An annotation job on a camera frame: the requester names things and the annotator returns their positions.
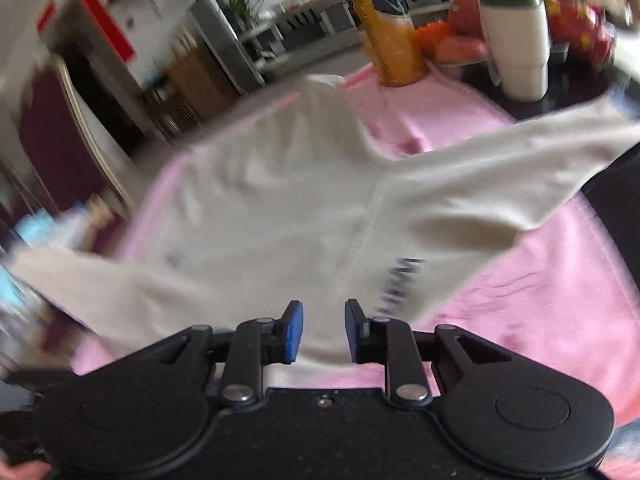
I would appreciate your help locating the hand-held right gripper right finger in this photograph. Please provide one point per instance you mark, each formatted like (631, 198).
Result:
(355, 330)

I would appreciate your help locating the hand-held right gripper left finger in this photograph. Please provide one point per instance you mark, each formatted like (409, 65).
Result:
(294, 330)

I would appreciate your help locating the beige t-shirt with dark trim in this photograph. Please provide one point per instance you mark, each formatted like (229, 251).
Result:
(280, 200)

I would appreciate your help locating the pink printed blanket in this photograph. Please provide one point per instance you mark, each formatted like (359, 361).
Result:
(540, 285)

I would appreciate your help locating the wooden cabinet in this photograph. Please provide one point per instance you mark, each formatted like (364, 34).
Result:
(200, 80)

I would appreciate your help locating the light blue garment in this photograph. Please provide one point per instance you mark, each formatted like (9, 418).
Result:
(32, 227)

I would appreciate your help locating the grey tower speaker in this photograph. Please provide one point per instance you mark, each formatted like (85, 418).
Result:
(225, 45)

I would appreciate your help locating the blue white patterned rug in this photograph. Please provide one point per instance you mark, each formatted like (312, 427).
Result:
(629, 442)

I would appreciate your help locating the orange juice bottle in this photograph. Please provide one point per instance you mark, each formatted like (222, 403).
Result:
(395, 35)

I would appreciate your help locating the red apple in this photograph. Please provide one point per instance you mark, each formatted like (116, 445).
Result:
(465, 15)
(460, 49)

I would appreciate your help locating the small tangerine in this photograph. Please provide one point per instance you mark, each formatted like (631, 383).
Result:
(432, 35)

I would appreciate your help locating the grey television stand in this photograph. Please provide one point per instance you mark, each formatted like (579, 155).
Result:
(310, 20)

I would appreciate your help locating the green potted plant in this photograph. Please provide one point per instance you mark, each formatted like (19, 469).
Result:
(239, 7)

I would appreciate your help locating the white cup with green lid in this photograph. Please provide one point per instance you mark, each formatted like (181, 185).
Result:
(520, 45)

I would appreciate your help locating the maroon chair with gold frame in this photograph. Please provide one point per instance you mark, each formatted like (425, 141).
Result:
(55, 125)

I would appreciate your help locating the long red wall banner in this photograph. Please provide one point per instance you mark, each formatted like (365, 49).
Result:
(107, 25)

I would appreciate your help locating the short red wall banner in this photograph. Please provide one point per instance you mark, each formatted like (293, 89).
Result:
(47, 16)

